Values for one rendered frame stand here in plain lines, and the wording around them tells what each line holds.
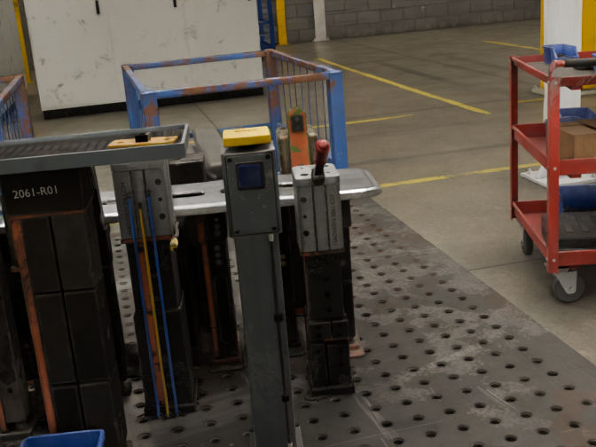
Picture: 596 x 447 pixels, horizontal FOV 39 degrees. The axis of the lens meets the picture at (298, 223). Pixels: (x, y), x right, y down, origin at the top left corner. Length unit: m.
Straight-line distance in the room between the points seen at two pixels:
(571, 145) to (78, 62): 6.79
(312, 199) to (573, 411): 0.50
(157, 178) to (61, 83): 8.16
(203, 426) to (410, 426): 0.31
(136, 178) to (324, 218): 0.28
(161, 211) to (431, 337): 0.57
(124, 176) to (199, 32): 8.22
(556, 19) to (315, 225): 3.98
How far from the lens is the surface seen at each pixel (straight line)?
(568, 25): 5.19
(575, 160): 3.32
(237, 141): 1.08
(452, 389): 1.40
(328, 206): 1.28
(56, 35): 9.36
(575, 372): 1.46
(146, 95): 3.30
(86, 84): 9.40
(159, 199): 1.26
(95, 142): 1.15
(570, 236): 3.49
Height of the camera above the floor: 1.36
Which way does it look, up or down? 17 degrees down
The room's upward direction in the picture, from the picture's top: 5 degrees counter-clockwise
